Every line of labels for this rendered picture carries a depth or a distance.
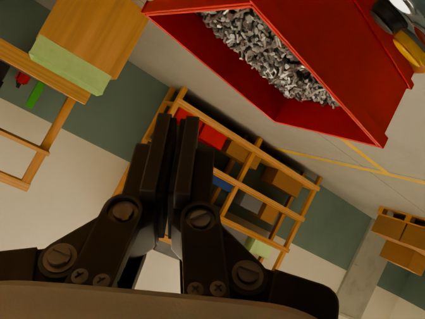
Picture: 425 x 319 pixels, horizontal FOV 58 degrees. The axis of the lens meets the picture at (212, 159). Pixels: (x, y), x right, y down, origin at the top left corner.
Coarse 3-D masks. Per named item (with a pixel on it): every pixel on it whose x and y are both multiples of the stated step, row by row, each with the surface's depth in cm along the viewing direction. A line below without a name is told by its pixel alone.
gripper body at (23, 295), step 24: (0, 288) 9; (24, 288) 9; (48, 288) 9; (72, 288) 9; (96, 288) 9; (120, 288) 10; (0, 312) 9; (24, 312) 9; (48, 312) 9; (72, 312) 9; (96, 312) 9; (120, 312) 9; (144, 312) 9; (168, 312) 9; (192, 312) 9; (216, 312) 9; (240, 312) 9; (264, 312) 9; (288, 312) 9
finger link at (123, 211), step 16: (112, 208) 12; (128, 208) 12; (96, 224) 11; (112, 224) 11; (128, 224) 11; (96, 240) 11; (112, 240) 11; (128, 240) 11; (80, 256) 10; (96, 256) 10; (112, 256) 10; (128, 256) 11; (144, 256) 13; (80, 272) 10; (96, 272) 10; (112, 272) 10; (128, 272) 13; (128, 288) 12
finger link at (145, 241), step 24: (168, 120) 14; (144, 144) 14; (168, 144) 13; (144, 168) 12; (168, 168) 13; (144, 192) 12; (144, 216) 12; (72, 240) 11; (144, 240) 12; (48, 264) 11; (72, 264) 11
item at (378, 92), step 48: (192, 0) 41; (240, 0) 35; (288, 0) 37; (336, 0) 41; (192, 48) 55; (240, 48) 55; (288, 48) 39; (336, 48) 43; (384, 48) 48; (288, 96) 64; (336, 96) 44; (384, 96) 51; (384, 144) 54
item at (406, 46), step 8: (400, 32) 26; (400, 40) 26; (408, 40) 25; (400, 48) 26; (408, 48) 26; (416, 48) 25; (408, 56) 26; (416, 56) 26; (424, 56) 26; (416, 64) 26; (424, 64) 26
